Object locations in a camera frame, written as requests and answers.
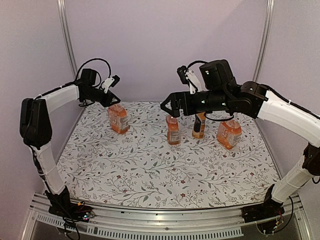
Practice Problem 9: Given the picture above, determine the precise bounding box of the left aluminium frame post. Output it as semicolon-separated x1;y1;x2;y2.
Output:
56;0;78;80

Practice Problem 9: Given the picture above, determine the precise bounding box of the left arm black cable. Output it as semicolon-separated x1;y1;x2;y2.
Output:
74;58;112;83

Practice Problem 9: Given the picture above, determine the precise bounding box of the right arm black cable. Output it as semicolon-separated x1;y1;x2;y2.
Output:
186;59;208;70

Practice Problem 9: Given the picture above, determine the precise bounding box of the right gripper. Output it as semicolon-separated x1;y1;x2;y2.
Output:
159;89;230;118

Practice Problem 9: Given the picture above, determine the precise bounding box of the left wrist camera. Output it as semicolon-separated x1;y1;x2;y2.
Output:
100;75;120;94

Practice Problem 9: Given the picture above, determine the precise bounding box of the aluminium frame post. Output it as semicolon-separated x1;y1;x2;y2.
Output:
252;0;275;82
56;0;78;80

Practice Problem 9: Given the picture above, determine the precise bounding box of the front aluminium rail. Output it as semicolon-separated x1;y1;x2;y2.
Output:
21;192;303;240

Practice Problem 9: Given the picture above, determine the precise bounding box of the small orange black bottle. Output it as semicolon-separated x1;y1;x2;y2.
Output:
192;112;206;139

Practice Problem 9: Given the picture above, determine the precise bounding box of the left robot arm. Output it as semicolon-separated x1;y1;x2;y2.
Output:
19;68;121;222

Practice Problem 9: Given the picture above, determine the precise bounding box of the right aluminium frame post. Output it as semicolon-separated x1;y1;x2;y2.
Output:
252;0;275;82

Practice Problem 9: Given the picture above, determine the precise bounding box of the large orange juice bottle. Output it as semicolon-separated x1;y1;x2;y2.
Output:
216;119;242;150

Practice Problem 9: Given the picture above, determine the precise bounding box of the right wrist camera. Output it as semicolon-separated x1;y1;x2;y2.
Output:
177;65;202;95

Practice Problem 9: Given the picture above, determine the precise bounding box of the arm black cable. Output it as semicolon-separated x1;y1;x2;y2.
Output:
186;59;208;70
74;58;112;83

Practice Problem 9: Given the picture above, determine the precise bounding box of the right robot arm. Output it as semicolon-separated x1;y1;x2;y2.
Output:
160;59;320;223

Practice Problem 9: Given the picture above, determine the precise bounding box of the floral patterned table mat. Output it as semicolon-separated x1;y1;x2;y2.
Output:
57;102;279;209

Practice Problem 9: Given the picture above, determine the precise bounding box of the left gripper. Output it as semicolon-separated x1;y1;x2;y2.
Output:
83;86;120;107

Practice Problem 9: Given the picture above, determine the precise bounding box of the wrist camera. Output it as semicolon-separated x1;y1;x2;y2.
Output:
100;75;120;94
177;65;202;95

